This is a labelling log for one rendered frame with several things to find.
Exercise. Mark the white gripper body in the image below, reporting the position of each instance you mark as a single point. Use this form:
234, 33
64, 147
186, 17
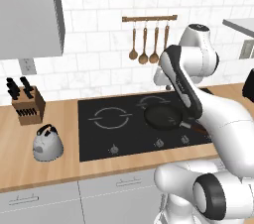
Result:
162, 77

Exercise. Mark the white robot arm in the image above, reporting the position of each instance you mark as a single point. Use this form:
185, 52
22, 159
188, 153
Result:
228, 125

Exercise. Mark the wooden hanging spoon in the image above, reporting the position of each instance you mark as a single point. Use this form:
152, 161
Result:
143, 56
133, 53
154, 56

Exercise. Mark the black frying pan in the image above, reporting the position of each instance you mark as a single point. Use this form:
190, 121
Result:
163, 117

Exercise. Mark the wooden hanging spatula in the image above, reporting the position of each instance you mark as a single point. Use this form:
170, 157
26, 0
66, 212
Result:
166, 38

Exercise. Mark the hob knob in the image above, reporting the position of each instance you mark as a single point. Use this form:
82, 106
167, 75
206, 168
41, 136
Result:
114, 149
159, 142
185, 139

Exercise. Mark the black hob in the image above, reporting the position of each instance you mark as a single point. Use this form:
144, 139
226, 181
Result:
109, 132

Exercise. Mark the black appliance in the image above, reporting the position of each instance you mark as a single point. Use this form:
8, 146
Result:
249, 86

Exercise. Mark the grey shelf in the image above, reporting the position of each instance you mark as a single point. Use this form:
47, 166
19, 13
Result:
239, 25

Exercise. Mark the grey drawer front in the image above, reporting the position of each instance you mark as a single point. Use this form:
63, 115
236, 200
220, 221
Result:
43, 196
99, 186

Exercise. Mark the wooden knife block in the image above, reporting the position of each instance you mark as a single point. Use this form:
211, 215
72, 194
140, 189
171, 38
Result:
30, 110

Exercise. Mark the grey cupboard door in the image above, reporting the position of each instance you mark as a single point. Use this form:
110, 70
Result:
43, 216
122, 208

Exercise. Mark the wooden utensil rail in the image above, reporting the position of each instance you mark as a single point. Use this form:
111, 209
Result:
149, 18

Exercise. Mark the grey wall socket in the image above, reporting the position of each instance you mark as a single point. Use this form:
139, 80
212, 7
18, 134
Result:
247, 49
27, 66

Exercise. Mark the grey wall cupboard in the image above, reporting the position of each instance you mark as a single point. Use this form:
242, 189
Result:
28, 13

